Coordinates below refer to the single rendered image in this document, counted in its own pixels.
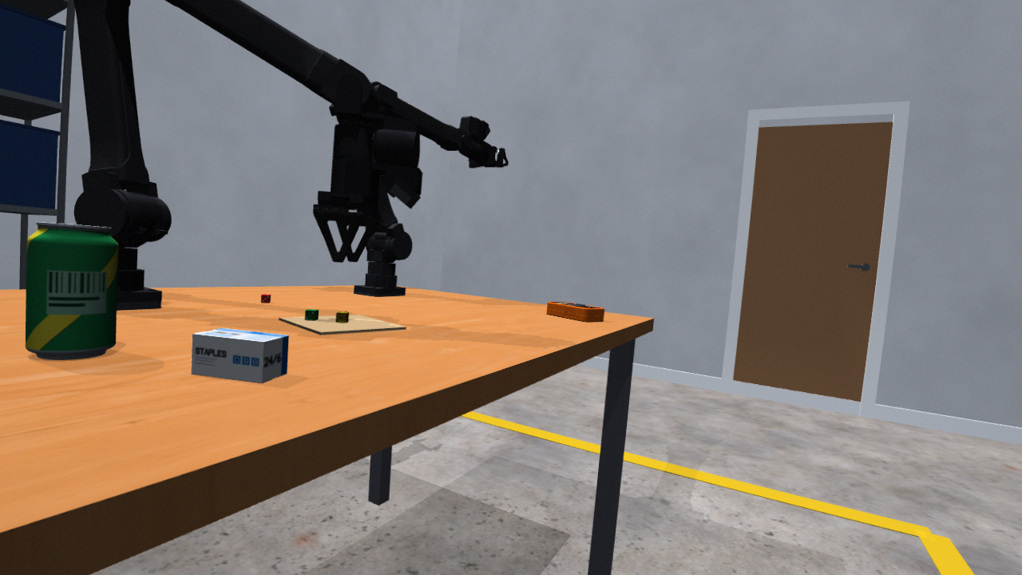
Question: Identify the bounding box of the green soda can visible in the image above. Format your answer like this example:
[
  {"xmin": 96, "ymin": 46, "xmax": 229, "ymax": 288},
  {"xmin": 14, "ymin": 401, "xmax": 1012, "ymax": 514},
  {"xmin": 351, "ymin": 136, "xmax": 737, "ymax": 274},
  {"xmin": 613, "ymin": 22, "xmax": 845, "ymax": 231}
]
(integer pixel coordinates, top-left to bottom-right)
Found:
[{"xmin": 26, "ymin": 222, "xmax": 118, "ymax": 360}]

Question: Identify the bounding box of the beige flat mat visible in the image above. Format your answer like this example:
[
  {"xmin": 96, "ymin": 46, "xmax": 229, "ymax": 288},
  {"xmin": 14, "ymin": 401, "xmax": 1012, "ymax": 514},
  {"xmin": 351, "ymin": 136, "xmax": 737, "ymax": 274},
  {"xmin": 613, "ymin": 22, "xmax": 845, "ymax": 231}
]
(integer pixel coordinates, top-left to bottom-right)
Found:
[{"xmin": 279, "ymin": 315, "xmax": 406, "ymax": 335}]

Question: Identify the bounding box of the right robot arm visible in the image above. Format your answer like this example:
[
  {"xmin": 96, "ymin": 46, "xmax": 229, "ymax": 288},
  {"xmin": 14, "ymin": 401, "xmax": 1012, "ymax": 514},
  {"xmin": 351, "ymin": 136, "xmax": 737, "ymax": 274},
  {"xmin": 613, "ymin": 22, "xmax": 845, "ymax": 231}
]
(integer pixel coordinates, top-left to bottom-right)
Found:
[{"xmin": 73, "ymin": 0, "xmax": 422, "ymax": 303}]

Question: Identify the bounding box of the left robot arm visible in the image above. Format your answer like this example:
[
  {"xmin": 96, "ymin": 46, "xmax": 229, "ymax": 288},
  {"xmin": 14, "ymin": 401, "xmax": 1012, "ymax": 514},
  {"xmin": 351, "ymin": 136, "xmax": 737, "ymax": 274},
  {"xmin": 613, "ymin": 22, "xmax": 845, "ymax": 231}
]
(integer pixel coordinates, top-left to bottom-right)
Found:
[{"xmin": 354, "ymin": 81, "xmax": 491, "ymax": 295}]

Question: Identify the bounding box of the orange digital multimeter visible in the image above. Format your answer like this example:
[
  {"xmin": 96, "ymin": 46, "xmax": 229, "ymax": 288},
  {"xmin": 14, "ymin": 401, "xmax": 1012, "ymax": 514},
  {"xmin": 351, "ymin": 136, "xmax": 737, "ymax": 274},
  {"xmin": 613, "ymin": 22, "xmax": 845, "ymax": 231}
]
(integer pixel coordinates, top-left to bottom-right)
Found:
[{"xmin": 546, "ymin": 302, "xmax": 604, "ymax": 322}]

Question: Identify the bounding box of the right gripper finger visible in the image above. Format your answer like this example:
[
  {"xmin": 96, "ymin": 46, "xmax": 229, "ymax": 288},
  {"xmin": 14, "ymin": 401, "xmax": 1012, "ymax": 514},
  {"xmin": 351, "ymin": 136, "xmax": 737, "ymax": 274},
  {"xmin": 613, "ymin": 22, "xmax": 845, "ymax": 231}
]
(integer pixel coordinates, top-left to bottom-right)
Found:
[
  {"xmin": 336, "ymin": 217, "xmax": 379, "ymax": 262},
  {"xmin": 313, "ymin": 208, "xmax": 364, "ymax": 263}
]

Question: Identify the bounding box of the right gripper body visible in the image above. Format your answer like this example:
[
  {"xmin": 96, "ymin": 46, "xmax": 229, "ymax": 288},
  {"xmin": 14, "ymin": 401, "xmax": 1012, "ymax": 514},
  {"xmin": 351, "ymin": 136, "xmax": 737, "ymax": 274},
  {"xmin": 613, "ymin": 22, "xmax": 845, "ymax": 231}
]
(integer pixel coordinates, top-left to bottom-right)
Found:
[{"xmin": 313, "ymin": 157, "xmax": 379, "ymax": 219}]

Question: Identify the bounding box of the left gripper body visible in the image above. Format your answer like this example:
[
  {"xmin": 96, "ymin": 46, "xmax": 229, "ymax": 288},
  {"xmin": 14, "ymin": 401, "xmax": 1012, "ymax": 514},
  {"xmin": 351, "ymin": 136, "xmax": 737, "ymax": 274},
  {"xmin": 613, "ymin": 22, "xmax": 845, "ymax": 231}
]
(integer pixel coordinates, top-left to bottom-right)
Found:
[{"xmin": 469, "ymin": 145, "xmax": 503, "ymax": 167}]

